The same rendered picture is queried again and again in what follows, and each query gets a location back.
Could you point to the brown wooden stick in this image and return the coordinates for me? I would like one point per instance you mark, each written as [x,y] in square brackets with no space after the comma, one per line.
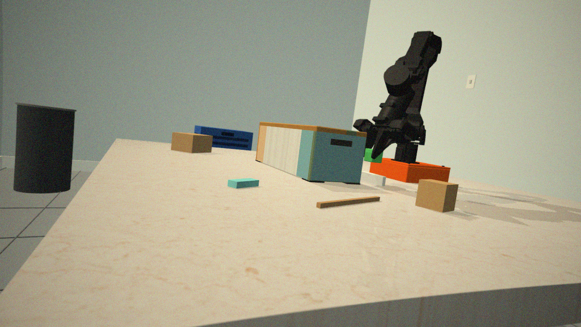
[334,203]

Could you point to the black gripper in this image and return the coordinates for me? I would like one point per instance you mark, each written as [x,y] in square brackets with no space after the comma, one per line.
[388,128]

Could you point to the small teal block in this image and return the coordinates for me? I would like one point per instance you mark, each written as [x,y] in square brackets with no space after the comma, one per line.
[243,183]

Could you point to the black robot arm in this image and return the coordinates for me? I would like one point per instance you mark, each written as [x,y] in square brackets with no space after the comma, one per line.
[406,81]

